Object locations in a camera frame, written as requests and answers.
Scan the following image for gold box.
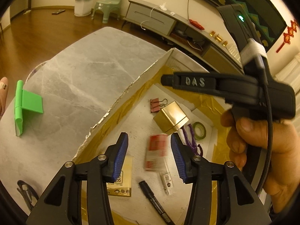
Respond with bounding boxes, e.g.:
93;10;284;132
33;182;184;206
153;101;189;133

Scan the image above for pink binder clip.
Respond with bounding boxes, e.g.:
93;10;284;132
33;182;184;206
150;98;168;113

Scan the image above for white gold tissue pack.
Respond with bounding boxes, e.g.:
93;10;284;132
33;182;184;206
106;156;133;198

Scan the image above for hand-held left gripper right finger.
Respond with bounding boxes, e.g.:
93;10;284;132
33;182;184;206
170;133;272;225

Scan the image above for cream curtain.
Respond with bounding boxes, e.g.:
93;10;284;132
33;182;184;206
276;53;300;86

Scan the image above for white cardboard box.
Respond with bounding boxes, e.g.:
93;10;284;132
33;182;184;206
72;48;260;225

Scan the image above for set of glass cups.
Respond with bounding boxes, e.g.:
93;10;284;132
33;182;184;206
228;44;242;59

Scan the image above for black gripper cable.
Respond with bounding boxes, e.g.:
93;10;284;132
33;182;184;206
255;56;275;194

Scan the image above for red hanging knot ornament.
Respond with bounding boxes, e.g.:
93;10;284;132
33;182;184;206
276;20;299;53

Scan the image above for small white tube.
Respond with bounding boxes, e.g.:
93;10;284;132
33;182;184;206
159;171;174;195

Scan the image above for black scissors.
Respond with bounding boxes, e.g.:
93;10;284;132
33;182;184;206
16;180;39;213

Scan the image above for purple plastic clip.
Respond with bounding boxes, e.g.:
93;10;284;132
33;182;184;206
180;124;203;156

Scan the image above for green plastic chair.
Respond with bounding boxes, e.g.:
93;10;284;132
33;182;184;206
91;0;124;24

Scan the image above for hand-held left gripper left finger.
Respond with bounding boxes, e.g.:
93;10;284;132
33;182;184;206
26;132;129;225

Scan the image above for pink spotted object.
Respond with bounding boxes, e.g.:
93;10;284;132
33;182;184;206
0;76;9;116

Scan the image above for person's right hand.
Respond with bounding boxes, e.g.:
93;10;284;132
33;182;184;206
220;110;300;214

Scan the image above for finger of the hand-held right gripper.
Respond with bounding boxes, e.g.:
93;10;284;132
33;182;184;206
161;73;181;89

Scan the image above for green phone stand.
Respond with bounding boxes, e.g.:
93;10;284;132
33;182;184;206
14;80;44;137

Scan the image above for white cable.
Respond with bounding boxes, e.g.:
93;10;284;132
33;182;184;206
141;3;175;30

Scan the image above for grey tv cabinet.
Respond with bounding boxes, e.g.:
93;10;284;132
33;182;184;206
123;0;244;75

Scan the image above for green tape roll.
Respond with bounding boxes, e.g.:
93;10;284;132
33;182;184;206
192;121;207;141

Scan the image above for black marker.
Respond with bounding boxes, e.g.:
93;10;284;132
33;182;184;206
138;180;175;225

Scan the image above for red white staples box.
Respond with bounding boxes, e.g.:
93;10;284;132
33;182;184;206
144;133;168;172

